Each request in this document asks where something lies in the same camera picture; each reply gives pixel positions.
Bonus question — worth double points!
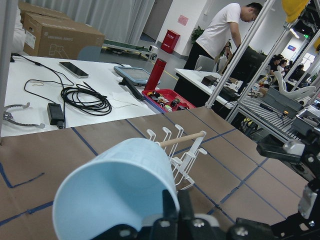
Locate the aluminium frame post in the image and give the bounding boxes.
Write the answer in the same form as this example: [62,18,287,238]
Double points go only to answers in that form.
[0,0,20,138]

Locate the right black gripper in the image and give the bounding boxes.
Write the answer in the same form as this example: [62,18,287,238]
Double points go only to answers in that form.
[226,129,320,240]

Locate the grey claw tool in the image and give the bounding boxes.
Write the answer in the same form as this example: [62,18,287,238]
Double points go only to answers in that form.
[2,102,46,129]

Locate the man in white shirt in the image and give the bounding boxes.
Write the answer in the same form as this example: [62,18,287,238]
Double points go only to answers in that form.
[183,2,263,70]

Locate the red parts tray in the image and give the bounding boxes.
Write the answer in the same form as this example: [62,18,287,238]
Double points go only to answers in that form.
[141,89,196,113]

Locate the black power adapter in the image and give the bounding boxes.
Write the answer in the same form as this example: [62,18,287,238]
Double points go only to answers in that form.
[47,103,65,129]

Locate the coiled black cable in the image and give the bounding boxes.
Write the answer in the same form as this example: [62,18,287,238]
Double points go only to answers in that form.
[11,53,113,117]

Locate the red thermos bottle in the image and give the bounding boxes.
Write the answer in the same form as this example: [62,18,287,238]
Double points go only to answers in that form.
[144,58,167,90]

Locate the black smartphone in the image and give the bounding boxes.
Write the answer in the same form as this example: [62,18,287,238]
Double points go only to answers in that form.
[59,61,89,79]

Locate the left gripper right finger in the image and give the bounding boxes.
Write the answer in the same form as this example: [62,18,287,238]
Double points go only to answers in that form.
[178,192,194,220]

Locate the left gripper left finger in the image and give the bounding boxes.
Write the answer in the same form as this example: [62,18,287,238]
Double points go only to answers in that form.
[161,189,178,225]

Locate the teach pendant tablet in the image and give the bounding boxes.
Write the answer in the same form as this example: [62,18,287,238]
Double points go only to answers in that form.
[113,65,150,87]

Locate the white wire cup rack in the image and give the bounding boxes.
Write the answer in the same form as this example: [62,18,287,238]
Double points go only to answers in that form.
[146,124,207,191]

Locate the blue plastic cup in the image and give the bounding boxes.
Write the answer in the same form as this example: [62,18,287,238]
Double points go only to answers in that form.
[52,138,180,240]

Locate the cardboard box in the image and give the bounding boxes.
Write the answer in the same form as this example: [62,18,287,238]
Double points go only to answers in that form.
[23,13,105,61]

